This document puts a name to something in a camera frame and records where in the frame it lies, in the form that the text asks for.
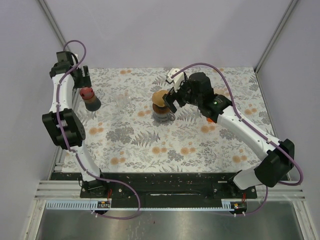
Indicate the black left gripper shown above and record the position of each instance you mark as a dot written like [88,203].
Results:
[84,81]

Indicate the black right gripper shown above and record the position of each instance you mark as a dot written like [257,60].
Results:
[172,95]

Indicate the brown paper coffee filter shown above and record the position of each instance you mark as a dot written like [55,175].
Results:
[157,98]

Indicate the round wooden dripper holder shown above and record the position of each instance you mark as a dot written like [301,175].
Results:
[160,110]

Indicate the orange coffee filter box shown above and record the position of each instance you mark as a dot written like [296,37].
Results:
[209,120]

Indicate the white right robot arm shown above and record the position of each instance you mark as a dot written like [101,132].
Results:
[276,156]

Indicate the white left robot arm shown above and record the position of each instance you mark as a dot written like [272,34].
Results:
[62,124]

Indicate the clear glass carafe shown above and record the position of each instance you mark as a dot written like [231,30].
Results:
[164,117]

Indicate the floral patterned table mat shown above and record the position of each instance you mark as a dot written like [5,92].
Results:
[130,140]

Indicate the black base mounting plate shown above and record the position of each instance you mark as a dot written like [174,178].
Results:
[162,190]

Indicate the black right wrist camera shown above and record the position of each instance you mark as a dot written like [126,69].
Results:
[200,84]

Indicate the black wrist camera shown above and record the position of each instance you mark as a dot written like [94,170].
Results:
[65,57]
[200,84]

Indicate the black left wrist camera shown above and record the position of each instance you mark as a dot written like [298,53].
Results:
[65,57]

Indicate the white slotted cable duct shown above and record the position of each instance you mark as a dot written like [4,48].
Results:
[99,205]

